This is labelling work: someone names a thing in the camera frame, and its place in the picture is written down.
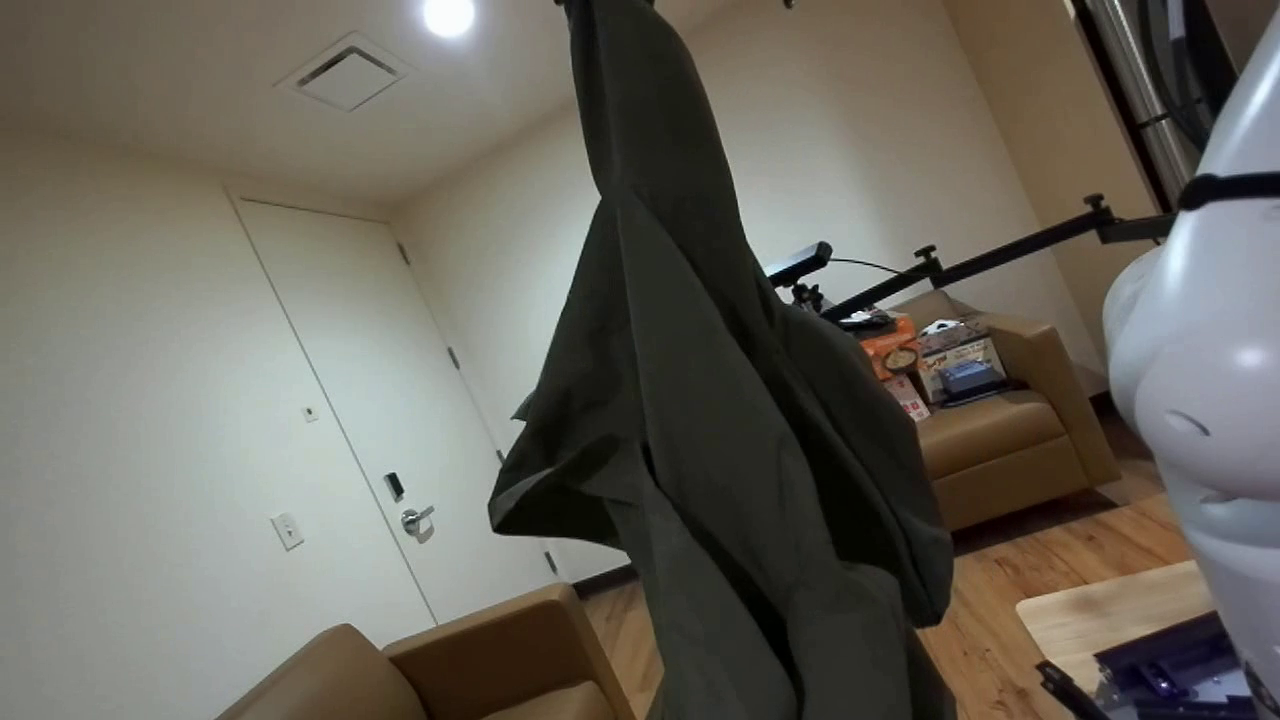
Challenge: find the olive green cloth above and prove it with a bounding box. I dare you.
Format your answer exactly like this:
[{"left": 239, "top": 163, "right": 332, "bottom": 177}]
[{"left": 483, "top": 0, "right": 961, "bottom": 720}]

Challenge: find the orange box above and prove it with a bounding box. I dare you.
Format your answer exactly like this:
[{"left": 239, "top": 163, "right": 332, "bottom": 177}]
[{"left": 855, "top": 314, "right": 922, "bottom": 392}]

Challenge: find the red white box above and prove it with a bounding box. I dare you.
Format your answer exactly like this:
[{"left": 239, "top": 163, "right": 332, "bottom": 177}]
[{"left": 889, "top": 371, "right": 937, "bottom": 427}]

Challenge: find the white door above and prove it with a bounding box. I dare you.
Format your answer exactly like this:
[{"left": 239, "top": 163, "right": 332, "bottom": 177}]
[{"left": 227, "top": 192, "right": 596, "bottom": 626}]

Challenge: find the grey printed box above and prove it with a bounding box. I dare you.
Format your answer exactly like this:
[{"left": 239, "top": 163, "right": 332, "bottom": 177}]
[{"left": 913, "top": 330, "right": 1009, "bottom": 409}]

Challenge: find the brown leather sofa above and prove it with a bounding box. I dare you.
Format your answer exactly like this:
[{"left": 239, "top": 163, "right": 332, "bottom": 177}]
[{"left": 210, "top": 580, "right": 639, "bottom": 720}]

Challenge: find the brown armchair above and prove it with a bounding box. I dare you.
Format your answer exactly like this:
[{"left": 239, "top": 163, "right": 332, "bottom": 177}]
[{"left": 855, "top": 291, "right": 1128, "bottom": 535}]

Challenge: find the round ceiling light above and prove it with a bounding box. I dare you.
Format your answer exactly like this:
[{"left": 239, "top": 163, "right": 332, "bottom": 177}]
[{"left": 417, "top": 0, "right": 480, "bottom": 38}]

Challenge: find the square ceiling vent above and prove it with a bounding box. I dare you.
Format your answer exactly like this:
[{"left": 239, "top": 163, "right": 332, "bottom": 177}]
[{"left": 288, "top": 37, "right": 403, "bottom": 114}]

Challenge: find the black clamp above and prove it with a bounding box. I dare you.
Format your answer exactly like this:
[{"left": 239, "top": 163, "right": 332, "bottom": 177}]
[{"left": 1030, "top": 654, "right": 1112, "bottom": 720}]

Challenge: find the black purple base board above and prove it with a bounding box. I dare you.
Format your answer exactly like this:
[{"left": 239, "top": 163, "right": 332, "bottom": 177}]
[{"left": 1087, "top": 608, "right": 1263, "bottom": 720}]

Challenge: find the black stereo camera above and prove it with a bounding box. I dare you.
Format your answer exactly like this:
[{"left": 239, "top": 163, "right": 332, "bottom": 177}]
[{"left": 765, "top": 235, "right": 841, "bottom": 291}]

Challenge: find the silver door handle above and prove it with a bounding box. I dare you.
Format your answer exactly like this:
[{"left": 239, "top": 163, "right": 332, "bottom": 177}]
[{"left": 396, "top": 500, "right": 440, "bottom": 545}]

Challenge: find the black camera stand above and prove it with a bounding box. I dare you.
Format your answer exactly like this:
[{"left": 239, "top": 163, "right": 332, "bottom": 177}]
[{"left": 784, "top": 192, "right": 1170, "bottom": 330}]

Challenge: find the white light switch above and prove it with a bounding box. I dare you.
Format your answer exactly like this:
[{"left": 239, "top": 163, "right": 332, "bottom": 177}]
[{"left": 268, "top": 507, "right": 307, "bottom": 557}]

